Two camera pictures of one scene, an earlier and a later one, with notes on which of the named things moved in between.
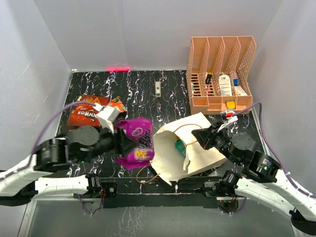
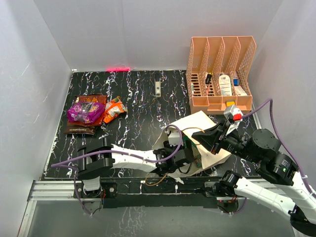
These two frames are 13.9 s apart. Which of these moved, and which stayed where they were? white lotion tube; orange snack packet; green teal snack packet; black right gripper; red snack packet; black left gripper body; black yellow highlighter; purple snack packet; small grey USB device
Moved: green teal snack packet; purple snack packet; black left gripper body
Stayed: black right gripper; white lotion tube; orange snack packet; small grey USB device; black yellow highlighter; red snack packet
